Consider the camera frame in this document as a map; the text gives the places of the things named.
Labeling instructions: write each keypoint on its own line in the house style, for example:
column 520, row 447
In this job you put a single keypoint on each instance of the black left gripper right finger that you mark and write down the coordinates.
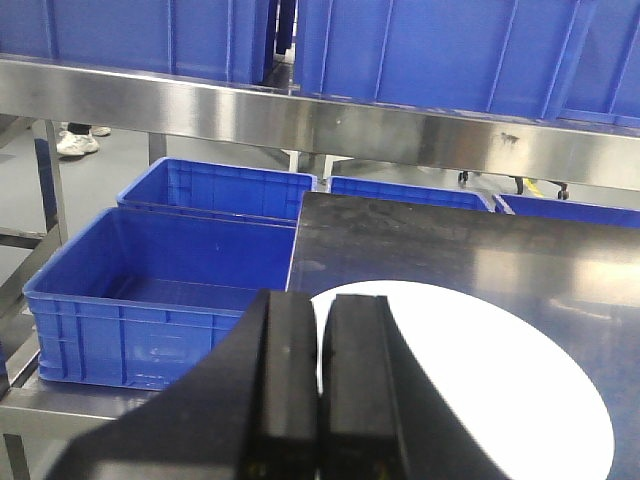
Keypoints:
column 381, row 416

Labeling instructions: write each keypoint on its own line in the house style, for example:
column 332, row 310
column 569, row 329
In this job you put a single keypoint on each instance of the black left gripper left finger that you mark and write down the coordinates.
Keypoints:
column 247, row 410

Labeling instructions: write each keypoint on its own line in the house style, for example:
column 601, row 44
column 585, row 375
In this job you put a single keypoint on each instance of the light blue plate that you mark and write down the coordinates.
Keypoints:
column 529, row 405

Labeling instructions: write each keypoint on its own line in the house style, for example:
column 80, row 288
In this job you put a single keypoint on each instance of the steel shelf leg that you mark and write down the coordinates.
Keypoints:
column 45, row 146

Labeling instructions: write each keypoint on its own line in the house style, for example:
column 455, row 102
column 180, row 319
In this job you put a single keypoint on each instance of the near low blue crate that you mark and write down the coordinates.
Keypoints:
column 137, row 298

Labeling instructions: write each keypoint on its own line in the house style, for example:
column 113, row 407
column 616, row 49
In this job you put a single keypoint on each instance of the low blue crate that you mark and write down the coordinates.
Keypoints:
column 407, row 193
column 217, row 191
column 566, row 210
column 137, row 298

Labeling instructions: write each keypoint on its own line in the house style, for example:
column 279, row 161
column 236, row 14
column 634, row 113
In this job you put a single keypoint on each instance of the left upper blue crate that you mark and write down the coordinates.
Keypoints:
column 230, row 41

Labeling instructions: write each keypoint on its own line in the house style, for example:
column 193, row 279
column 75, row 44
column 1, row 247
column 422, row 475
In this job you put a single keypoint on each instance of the right upper blue crate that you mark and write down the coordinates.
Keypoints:
column 575, row 60

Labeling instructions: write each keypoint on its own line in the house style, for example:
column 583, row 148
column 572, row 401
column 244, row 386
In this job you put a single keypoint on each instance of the stainless steel shelf rail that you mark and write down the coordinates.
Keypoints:
column 572, row 152

